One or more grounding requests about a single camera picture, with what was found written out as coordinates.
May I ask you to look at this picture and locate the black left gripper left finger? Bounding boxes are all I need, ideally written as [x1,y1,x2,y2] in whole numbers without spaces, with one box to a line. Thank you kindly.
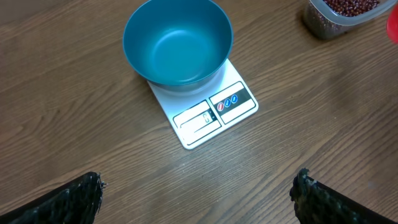
[1,172,106,224]

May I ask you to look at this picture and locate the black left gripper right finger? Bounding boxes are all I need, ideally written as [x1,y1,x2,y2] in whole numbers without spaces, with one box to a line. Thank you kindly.
[289,168,395,224]

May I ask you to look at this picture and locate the red scoop blue handle tip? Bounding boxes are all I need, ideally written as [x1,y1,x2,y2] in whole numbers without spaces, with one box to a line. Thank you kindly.
[386,5,398,44]

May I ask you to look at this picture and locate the white digital kitchen scale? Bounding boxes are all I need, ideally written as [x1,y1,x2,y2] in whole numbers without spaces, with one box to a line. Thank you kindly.
[149,60,259,150]

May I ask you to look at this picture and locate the blue bowl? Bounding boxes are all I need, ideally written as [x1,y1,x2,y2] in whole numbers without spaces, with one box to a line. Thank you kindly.
[123,0,234,91]

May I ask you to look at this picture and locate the clear plastic container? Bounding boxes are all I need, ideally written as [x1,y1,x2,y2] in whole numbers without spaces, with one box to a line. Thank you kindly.
[303,0,397,40]

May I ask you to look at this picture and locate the red beans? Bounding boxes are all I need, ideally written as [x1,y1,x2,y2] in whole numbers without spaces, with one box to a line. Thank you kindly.
[323,0,380,17]

